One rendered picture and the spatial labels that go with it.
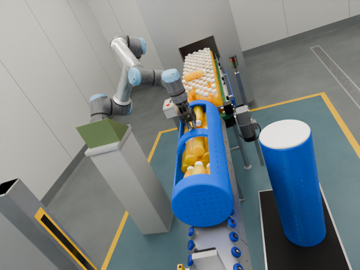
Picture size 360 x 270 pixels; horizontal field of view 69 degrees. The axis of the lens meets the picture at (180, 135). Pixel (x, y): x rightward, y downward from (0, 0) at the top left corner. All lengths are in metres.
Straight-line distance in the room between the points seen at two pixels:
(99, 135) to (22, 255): 1.09
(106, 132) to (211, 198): 1.18
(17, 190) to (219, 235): 0.89
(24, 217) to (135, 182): 1.61
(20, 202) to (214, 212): 0.81
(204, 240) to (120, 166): 1.15
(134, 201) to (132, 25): 4.81
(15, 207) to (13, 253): 1.72
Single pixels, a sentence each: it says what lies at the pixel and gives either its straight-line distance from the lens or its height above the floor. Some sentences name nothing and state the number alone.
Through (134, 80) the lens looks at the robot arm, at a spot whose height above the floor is 1.62.
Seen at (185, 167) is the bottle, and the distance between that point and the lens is 1.52.
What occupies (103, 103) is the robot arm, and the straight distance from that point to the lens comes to 2.26.
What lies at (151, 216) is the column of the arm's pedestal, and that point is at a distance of 2.61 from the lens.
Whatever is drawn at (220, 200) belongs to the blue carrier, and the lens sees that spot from 1.22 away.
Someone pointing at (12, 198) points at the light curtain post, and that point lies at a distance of 0.78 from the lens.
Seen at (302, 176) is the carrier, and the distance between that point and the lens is 1.67.
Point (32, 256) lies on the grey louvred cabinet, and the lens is 2.60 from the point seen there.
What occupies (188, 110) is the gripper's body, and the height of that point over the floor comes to 1.37.
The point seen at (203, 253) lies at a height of 1.08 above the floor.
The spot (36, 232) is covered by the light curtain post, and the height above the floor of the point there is 1.56.
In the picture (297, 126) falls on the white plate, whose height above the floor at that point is 1.04.
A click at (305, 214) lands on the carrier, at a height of 0.49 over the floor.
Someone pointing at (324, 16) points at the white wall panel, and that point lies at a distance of 6.47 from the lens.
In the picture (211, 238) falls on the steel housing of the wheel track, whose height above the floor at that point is 0.93.
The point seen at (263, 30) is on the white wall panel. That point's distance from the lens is 6.29.
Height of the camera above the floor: 1.96
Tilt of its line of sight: 28 degrees down
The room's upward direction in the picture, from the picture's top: 24 degrees counter-clockwise
